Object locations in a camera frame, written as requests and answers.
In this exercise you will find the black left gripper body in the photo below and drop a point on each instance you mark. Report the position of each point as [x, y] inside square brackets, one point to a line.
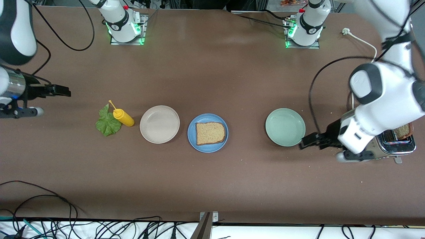
[330, 135]

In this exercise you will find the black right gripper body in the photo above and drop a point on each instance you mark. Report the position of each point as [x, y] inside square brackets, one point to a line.
[34, 91]

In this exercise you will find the green lettuce leaf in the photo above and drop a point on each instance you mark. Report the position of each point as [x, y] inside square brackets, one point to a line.
[108, 126]

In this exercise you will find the yellow mustard squeeze bottle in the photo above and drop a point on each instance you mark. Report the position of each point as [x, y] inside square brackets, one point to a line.
[124, 118]

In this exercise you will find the brown bread slice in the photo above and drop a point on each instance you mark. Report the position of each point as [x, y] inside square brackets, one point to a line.
[210, 133]
[403, 131]

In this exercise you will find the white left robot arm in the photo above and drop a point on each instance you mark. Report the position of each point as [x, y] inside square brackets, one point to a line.
[388, 96]

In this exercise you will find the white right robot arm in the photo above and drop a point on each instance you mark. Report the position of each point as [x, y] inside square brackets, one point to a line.
[23, 33]

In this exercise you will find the mint green plate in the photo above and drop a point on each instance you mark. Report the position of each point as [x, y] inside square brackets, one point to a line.
[285, 127]

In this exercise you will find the beige plate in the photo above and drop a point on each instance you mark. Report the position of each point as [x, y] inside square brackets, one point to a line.
[159, 124]

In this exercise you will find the blue plate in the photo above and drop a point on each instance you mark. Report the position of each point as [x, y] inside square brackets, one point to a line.
[207, 149]

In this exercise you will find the beige chrome two-slot toaster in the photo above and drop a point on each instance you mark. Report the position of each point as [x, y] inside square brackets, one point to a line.
[398, 146]

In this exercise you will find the white lower board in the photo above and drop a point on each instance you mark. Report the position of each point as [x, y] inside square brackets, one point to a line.
[265, 232]

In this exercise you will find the orange packet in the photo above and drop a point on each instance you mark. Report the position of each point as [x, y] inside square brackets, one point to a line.
[292, 2]

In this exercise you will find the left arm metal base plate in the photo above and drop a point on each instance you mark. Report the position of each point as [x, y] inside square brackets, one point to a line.
[317, 44]

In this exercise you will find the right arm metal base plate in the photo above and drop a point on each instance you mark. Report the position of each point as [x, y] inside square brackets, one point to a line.
[144, 30]

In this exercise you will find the metal table edge bracket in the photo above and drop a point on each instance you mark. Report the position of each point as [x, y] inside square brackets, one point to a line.
[204, 229]

